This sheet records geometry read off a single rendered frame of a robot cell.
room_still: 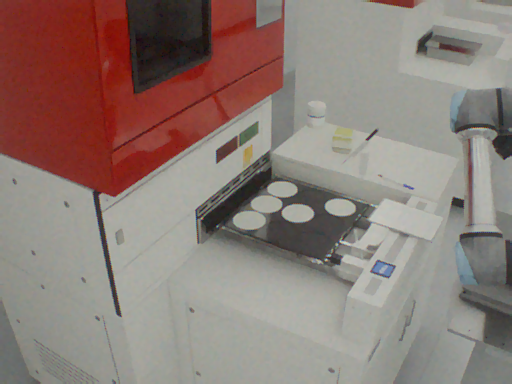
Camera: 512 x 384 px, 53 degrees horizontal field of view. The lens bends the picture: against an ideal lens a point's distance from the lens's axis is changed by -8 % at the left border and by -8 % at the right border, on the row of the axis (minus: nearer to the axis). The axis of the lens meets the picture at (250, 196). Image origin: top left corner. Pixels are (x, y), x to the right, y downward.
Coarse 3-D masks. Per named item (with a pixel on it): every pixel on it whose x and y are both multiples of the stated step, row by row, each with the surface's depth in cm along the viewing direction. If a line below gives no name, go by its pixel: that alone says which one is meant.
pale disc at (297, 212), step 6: (294, 204) 180; (300, 204) 180; (288, 210) 177; (294, 210) 177; (300, 210) 177; (306, 210) 177; (288, 216) 174; (294, 216) 174; (300, 216) 174; (306, 216) 174; (312, 216) 174
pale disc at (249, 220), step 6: (240, 216) 174; (246, 216) 174; (252, 216) 174; (258, 216) 174; (234, 222) 172; (240, 222) 172; (246, 222) 172; (252, 222) 172; (258, 222) 172; (264, 222) 172; (246, 228) 169; (252, 228) 169
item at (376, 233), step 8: (376, 224) 174; (368, 232) 170; (376, 232) 170; (384, 232) 170; (360, 240) 167; (368, 240) 167; (376, 240) 167; (352, 256) 160; (344, 272) 154; (352, 280) 154
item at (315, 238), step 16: (304, 192) 187; (320, 192) 187; (240, 208) 178; (320, 208) 178; (224, 224) 171; (272, 224) 171; (288, 224) 171; (304, 224) 171; (320, 224) 171; (336, 224) 171; (272, 240) 164; (288, 240) 164; (304, 240) 164; (320, 240) 164; (336, 240) 164; (320, 256) 157
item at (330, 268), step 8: (224, 232) 178; (240, 240) 176; (248, 240) 174; (264, 248) 172; (272, 248) 170; (280, 256) 170; (288, 256) 168; (304, 264) 166; (312, 264) 164; (328, 264) 162; (328, 272) 162; (336, 272) 161
